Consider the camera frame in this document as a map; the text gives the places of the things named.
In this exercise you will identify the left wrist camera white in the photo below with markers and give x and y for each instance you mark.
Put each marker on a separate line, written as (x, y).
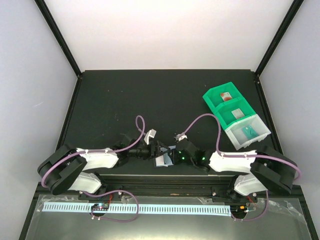
(149, 135)

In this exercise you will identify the red white card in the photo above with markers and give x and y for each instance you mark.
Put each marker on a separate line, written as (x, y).
(226, 96)

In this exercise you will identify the green bin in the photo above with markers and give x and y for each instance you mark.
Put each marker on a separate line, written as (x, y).
(219, 95)
(225, 116)

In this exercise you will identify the left controller board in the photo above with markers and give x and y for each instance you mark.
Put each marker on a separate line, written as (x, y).
(100, 207)

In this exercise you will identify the teal card in bin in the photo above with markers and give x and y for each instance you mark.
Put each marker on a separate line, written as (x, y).
(249, 132)

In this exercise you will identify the frame post black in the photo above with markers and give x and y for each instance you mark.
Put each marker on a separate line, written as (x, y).
(48, 17)
(283, 27)

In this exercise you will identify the white slotted cable duct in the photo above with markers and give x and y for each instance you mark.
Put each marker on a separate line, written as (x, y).
(155, 209)

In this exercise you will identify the right controller board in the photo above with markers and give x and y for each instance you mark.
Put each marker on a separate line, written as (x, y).
(242, 208)

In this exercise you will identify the grey card in bin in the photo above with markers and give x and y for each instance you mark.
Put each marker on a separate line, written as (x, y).
(238, 114)

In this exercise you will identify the left frame post black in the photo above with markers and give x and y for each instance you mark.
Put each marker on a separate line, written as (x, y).
(48, 17)

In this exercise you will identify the white translucent bin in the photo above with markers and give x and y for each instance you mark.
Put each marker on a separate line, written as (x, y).
(239, 140)

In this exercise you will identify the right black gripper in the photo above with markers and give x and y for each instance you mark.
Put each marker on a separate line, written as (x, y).
(177, 160)

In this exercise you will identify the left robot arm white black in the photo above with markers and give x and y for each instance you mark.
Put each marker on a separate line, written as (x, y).
(70, 168)

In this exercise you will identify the teal credit card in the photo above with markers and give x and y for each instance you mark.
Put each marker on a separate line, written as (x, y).
(166, 160)

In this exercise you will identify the black card holder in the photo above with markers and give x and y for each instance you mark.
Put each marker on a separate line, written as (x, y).
(159, 160)

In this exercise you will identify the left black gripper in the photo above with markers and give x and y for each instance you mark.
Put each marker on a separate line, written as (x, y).
(152, 154)

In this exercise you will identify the right frame post black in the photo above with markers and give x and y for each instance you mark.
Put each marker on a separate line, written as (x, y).
(283, 27)

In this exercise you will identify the controller board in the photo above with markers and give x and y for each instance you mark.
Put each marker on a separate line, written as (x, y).
(100, 207)
(242, 208)

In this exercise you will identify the black aluminium rail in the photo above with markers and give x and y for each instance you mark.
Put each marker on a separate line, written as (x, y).
(165, 186)

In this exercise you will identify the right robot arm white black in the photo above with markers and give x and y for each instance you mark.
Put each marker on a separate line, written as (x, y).
(250, 172)

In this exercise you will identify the green bin far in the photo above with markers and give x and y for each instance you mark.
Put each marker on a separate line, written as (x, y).
(219, 95)

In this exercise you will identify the green bin middle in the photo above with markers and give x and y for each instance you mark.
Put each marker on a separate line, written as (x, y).
(225, 116)

